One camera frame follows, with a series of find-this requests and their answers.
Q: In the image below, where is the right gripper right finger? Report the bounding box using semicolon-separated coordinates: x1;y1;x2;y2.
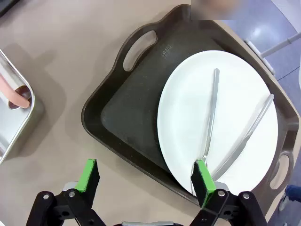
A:
188;159;269;226

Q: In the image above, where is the person in blue jeans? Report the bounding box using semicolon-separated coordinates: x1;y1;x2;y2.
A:
279;184;301;212

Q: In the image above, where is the white table leg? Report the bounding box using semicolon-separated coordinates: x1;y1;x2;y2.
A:
244;30;301;76

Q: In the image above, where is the silver fork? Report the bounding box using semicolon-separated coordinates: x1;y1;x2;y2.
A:
191;68;221;196

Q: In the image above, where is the silver table knife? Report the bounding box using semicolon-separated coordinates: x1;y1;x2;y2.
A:
210;93;275;181

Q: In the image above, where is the steel rectangular container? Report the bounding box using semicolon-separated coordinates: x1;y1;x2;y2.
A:
0;48;36;165

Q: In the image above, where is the dark brown serving tray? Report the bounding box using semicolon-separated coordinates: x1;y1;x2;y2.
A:
81;4;299;208

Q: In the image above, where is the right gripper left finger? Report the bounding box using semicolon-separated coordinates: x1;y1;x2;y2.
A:
25;159;111;226

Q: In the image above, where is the white dinner plate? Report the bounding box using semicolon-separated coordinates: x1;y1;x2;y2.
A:
157;50;279;196

